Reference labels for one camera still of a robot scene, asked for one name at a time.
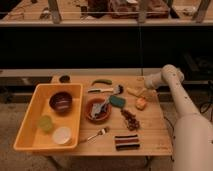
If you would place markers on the brown dried twig bunch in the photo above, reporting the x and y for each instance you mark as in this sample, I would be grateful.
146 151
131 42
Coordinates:
130 120

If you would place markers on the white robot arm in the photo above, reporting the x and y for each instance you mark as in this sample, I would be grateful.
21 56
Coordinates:
193 133

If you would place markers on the striped folded cloth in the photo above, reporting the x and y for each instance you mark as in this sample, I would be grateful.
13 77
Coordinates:
127 142

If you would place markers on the orange clay plate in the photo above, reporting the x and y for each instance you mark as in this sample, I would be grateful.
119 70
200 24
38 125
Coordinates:
103 117

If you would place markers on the yellow plastic bin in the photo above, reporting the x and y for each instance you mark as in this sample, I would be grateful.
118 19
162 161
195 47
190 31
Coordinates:
31 138

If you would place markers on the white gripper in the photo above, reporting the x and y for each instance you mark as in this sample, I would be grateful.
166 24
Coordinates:
153 81

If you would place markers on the white plastic cup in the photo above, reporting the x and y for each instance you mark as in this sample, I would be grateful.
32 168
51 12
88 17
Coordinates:
61 135

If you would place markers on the wooden table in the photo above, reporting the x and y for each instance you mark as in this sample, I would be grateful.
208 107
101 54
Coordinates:
153 134

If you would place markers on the yellow toy corn piece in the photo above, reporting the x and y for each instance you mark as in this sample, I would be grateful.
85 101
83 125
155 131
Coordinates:
135 92

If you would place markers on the crumpled grey foil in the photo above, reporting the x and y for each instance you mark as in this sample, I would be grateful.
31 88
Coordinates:
98 109

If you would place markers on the green plastic cup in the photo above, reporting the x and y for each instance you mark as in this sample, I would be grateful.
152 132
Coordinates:
45 123

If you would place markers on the green sponge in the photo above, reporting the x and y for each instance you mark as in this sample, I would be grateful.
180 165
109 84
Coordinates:
117 101

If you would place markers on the orange toy fruit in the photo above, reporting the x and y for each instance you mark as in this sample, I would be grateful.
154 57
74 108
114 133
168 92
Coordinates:
141 103

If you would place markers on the metal fork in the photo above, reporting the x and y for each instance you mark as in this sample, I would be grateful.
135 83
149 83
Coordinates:
103 131

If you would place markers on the dark brown bowl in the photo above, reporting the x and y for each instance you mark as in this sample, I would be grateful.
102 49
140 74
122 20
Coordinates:
61 102

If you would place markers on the small dark round lid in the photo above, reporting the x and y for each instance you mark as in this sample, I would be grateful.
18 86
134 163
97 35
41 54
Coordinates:
64 79

